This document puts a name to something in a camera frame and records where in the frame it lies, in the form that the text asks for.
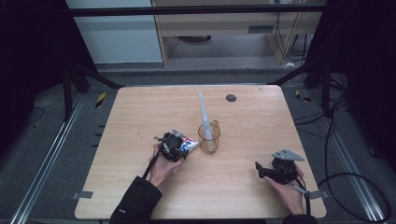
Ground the person's right hand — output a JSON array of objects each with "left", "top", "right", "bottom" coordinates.
[{"left": 262, "top": 163, "right": 304, "bottom": 216}]

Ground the person's left hand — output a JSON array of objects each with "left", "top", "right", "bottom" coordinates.
[{"left": 148, "top": 143, "right": 185, "bottom": 189}]

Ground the light wooden desk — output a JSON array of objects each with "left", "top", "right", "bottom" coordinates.
[{"left": 150, "top": 0, "right": 328, "bottom": 68}]

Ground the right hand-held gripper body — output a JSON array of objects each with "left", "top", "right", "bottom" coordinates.
[{"left": 268, "top": 148, "right": 305, "bottom": 186}]

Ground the white toothpaste tube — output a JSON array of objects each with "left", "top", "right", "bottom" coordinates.
[{"left": 172, "top": 136, "right": 200, "bottom": 173}]

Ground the black curtain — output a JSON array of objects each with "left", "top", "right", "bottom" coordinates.
[
  {"left": 306, "top": 0, "right": 396, "bottom": 172},
  {"left": 0, "top": 0, "right": 97, "bottom": 157}
]

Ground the amber transparent cup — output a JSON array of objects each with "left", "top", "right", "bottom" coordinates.
[{"left": 197, "top": 119, "right": 221, "bottom": 155}]

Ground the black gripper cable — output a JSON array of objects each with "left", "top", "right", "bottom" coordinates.
[
  {"left": 142, "top": 148, "right": 163, "bottom": 181},
  {"left": 291, "top": 175, "right": 313, "bottom": 217}
]

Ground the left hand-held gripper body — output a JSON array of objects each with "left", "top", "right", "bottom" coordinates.
[{"left": 153, "top": 128, "right": 189, "bottom": 163}]

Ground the grey table bracket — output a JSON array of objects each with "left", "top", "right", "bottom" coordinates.
[
  {"left": 71, "top": 190, "right": 94, "bottom": 201},
  {"left": 306, "top": 189, "right": 330, "bottom": 201}
]

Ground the white electric toothbrush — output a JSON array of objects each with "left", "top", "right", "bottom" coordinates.
[{"left": 198, "top": 92, "right": 217, "bottom": 152}]

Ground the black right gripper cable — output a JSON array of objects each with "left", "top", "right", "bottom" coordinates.
[{"left": 291, "top": 175, "right": 313, "bottom": 217}]

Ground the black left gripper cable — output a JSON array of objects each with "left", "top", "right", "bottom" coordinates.
[{"left": 142, "top": 148, "right": 163, "bottom": 181}]

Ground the black horizontal frame bar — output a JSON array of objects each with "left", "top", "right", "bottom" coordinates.
[{"left": 66, "top": 4, "right": 328, "bottom": 18}]

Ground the looped black floor cable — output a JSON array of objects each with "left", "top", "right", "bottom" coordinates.
[{"left": 317, "top": 92, "right": 392, "bottom": 223}]

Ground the white cabinet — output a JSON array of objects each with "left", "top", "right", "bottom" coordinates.
[{"left": 64, "top": 0, "right": 164, "bottom": 64}]

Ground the aluminium floor rail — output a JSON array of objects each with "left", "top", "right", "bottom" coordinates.
[
  {"left": 8, "top": 92, "right": 86, "bottom": 224},
  {"left": 306, "top": 88, "right": 387, "bottom": 222}
]

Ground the black metal stand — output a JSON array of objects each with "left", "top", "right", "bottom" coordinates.
[
  {"left": 267, "top": 59, "right": 335, "bottom": 118},
  {"left": 60, "top": 60, "right": 125, "bottom": 122}
]

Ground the yellow black striped tape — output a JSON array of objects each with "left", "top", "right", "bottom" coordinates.
[
  {"left": 294, "top": 89, "right": 312, "bottom": 104},
  {"left": 94, "top": 91, "right": 107, "bottom": 109}
]

